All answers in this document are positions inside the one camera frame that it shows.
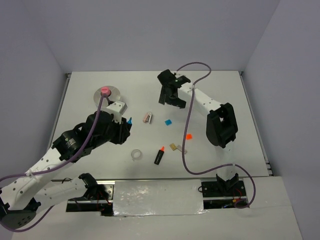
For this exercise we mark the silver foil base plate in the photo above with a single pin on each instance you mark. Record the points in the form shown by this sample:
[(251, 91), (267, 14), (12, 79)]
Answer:
[(161, 198)]

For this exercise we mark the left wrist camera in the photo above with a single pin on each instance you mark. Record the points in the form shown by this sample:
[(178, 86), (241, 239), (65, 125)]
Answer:
[(117, 108)]

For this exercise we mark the grey flat eraser piece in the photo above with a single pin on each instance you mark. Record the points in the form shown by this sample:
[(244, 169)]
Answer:
[(179, 147)]

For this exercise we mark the black orange-tip highlighter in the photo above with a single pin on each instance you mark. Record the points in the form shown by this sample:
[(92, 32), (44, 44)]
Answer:
[(159, 156)]

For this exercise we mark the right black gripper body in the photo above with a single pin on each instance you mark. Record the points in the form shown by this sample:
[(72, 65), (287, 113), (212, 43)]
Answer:
[(178, 102)]

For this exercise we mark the clear tape roll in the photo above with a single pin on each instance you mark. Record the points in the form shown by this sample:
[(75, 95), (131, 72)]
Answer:
[(136, 154)]

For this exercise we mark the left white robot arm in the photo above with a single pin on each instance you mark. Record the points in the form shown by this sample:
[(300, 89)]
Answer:
[(28, 194)]

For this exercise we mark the tan small eraser block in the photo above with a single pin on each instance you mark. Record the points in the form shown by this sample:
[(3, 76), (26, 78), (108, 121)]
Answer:
[(173, 146)]

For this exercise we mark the black blue-tip highlighter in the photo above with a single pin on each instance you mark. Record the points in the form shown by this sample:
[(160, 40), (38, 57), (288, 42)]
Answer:
[(129, 122)]

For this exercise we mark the pink marker pack bottle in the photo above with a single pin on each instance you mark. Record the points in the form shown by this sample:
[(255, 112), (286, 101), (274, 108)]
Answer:
[(105, 91)]

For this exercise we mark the orange highlighter cap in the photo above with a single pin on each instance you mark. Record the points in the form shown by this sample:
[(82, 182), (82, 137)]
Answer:
[(189, 136)]

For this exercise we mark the pink mini stapler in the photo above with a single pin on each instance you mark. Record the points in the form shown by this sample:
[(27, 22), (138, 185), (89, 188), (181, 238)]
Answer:
[(148, 117)]

